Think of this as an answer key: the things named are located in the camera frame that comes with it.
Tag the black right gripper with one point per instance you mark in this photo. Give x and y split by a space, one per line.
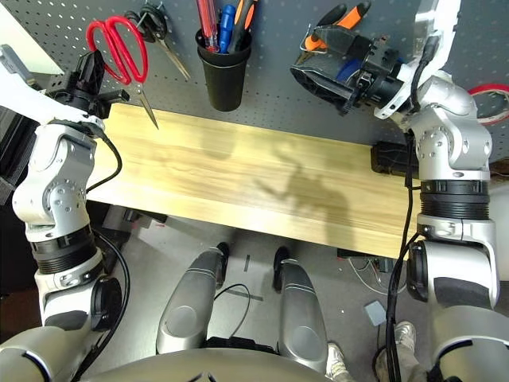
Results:
381 79

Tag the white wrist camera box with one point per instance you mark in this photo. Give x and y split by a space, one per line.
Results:
28 103
437 24

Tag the khaki trouser leg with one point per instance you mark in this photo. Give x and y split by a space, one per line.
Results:
409 362

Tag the silver right robot leg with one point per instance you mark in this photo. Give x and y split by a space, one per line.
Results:
302 314

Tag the silver robot leg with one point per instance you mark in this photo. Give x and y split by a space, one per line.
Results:
187 302
302 314

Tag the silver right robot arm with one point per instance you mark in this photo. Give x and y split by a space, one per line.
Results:
453 159

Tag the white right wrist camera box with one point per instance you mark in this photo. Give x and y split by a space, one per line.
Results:
437 24

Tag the orange and black pliers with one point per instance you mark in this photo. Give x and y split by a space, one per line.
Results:
352 16

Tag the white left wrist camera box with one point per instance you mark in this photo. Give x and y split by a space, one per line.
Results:
28 103

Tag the grey robot torso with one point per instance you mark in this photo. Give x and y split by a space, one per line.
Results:
207 364

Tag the black ribbed equipment case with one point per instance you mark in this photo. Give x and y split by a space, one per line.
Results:
10 155

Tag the white sneaker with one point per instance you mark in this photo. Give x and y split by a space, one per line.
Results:
405 332
338 362

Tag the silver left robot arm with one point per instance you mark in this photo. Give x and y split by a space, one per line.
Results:
59 207

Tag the black plastic tool case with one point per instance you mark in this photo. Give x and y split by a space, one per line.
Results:
391 159

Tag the black plastic cup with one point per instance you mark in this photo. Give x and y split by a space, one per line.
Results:
224 83

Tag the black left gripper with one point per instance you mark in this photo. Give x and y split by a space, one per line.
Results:
69 89

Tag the orange and black screwdriver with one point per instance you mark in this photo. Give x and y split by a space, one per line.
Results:
242 24

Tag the silver left robot leg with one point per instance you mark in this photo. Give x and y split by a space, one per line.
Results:
187 302

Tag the grey foot pedal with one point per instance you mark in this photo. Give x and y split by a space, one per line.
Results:
375 313

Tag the red tape roll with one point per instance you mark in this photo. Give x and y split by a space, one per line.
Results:
497 117

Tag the grey perforated pegboard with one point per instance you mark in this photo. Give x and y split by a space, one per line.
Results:
270 59

